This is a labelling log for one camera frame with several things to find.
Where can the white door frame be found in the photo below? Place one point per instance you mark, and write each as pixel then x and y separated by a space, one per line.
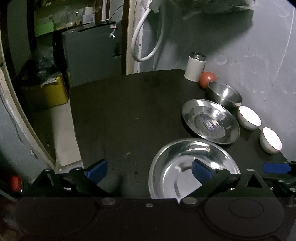
pixel 25 120

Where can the dark cabinet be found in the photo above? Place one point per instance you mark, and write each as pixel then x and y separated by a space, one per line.
pixel 92 55

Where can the steel plate with sticker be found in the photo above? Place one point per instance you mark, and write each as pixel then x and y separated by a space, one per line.
pixel 196 115

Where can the yellow container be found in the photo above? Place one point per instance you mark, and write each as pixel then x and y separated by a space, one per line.
pixel 50 95

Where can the red object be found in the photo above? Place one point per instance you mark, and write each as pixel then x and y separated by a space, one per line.
pixel 13 183

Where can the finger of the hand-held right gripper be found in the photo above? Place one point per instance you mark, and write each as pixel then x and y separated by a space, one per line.
pixel 276 168
pixel 285 185

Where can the green box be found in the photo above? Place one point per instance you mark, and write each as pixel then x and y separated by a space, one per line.
pixel 44 29

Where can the steel bowl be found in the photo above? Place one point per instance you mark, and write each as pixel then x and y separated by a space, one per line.
pixel 224 95

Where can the red ball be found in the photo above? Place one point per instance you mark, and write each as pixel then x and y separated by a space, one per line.
pixel 205 78

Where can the white ceramic bowl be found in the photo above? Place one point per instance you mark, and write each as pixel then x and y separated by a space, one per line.
pixel 271 139
pixel 251 117

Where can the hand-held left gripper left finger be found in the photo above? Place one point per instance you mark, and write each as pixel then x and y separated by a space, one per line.
pixel 98 170

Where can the black plastic bag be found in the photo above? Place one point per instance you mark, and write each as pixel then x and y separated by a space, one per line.
pixel 41 60

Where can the cluttered shelf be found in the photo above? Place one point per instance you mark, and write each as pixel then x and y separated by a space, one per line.
pixel 69 16

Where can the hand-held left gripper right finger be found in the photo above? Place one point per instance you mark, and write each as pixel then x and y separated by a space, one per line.
pixel 201 173

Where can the white thermos cup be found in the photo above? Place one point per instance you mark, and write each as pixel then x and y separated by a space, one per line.
pixel 194 68

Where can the large deep steel plate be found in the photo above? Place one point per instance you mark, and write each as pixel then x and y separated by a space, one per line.
pixel 175 162

